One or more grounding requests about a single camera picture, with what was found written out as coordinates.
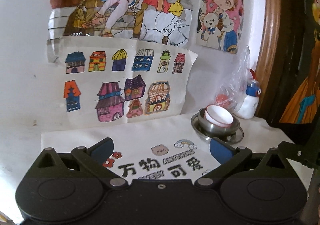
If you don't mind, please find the girl with fan drawing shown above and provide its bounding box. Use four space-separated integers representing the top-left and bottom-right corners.
48 0 195 50

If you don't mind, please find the white printed table mat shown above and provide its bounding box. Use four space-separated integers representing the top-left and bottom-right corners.
40 111 316 190

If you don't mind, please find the white bottle blue cap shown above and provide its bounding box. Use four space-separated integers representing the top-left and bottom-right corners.
234 69 261 119

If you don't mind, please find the white red-rimmed bowl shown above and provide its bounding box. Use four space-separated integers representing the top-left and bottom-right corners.
204 104 233 128

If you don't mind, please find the rear steel plate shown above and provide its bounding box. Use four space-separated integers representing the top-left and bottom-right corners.
190 114 244 144

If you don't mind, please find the deep steel bowl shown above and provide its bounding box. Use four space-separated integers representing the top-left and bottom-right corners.
198 108 240 137

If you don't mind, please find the person's right hand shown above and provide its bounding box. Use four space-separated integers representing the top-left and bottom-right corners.
300 185 319 224

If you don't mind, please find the anime girl bear drawing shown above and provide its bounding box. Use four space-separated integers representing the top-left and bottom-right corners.
196 0 244 54

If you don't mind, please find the orange dress painting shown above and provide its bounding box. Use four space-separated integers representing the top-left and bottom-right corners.
279 0 319 124

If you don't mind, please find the clear plastic bag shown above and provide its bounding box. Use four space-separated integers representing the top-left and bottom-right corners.
214 46 250 113

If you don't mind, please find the houses drawing paper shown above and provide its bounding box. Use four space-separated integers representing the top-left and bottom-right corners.
53 36 197 129

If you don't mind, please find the wooden door frame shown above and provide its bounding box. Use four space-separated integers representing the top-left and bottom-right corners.
256 0 284 119

